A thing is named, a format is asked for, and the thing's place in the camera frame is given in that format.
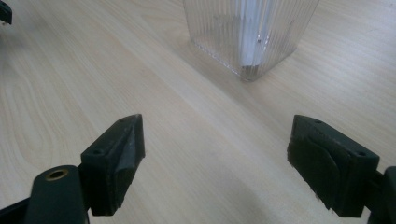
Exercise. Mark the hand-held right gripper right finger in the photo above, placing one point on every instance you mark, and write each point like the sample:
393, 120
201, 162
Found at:
337, 174

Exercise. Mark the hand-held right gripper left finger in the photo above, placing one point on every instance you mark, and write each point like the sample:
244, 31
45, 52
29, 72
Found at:
107, 168

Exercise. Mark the clear ribbed plastic cup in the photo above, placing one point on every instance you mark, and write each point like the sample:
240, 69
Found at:
211, 31

